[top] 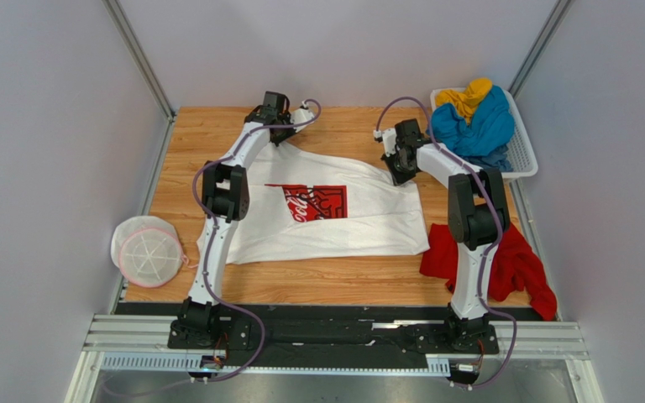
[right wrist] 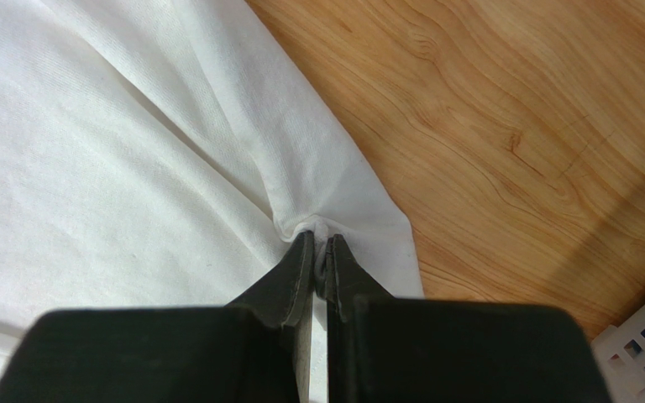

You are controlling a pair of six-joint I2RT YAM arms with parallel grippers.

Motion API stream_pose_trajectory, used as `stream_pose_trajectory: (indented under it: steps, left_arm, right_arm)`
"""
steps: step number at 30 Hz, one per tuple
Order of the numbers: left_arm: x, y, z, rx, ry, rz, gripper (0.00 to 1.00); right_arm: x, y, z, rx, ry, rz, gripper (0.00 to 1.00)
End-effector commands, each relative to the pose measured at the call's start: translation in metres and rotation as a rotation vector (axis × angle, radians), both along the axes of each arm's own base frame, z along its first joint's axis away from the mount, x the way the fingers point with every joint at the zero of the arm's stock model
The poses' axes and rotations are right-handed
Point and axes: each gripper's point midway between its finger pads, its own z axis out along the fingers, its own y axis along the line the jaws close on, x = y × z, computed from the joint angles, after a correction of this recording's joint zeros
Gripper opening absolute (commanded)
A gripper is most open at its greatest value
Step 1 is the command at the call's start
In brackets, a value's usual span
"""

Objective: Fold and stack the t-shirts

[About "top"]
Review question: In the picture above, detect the white Coca-Cola print t-shirt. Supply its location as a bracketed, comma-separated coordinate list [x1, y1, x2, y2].
[227, 144, 429, 264]

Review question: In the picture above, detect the white mesh laundry bag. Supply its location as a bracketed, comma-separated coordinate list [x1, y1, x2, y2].
[110, 216, 190, 288]

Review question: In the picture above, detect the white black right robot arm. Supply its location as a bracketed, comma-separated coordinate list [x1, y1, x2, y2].
[373, 119, 510, 351]

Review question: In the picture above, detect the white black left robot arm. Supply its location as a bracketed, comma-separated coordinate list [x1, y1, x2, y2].
[168, 92, 318, 349]

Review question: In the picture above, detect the yellow t-shirt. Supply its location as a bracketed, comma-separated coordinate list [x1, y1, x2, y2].
[433, 77, 493, 123]

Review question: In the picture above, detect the blue t-shirt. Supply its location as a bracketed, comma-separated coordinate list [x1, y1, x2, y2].
[431, 85, 515, 160]

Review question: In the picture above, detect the dark blue denim garment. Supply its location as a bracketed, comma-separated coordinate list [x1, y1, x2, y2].
[475, 145, 514, 172]

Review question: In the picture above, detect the white plastic laundry basket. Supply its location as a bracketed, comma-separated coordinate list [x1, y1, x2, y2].
[429, 86, 539, 186]

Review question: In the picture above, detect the red t-shirt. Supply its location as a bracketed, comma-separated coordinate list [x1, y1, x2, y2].
[419, 224, 558, 321]

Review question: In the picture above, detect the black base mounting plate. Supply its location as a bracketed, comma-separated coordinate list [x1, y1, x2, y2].
[114, 301, 544, 370]

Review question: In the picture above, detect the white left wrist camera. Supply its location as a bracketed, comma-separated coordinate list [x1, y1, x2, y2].
[291, 101, 317, 133]

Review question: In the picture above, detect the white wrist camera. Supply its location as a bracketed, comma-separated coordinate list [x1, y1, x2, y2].
[291, 101, 317, 133]
[373, 128, 397, 157]

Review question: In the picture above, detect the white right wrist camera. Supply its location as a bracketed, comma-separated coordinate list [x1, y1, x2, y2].
[373, 128, 397, 157]

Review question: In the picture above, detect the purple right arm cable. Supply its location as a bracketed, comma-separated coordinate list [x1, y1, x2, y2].
[375, 96, 519, 390]

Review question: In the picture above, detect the aluminium corner post left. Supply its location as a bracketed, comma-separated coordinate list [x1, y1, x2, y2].
[102, 0, 176, 122]

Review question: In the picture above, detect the aluminium corner post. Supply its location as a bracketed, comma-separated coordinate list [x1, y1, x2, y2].
[102, 0, 176, 122]
[508, 0, 575, 97]

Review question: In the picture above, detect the aluminium frame rail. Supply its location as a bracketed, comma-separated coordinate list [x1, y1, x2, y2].
[83, 315, 590, 376]

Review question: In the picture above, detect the aluminium corner post right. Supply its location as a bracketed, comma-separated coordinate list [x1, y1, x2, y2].
[508, 0, 575, 97]

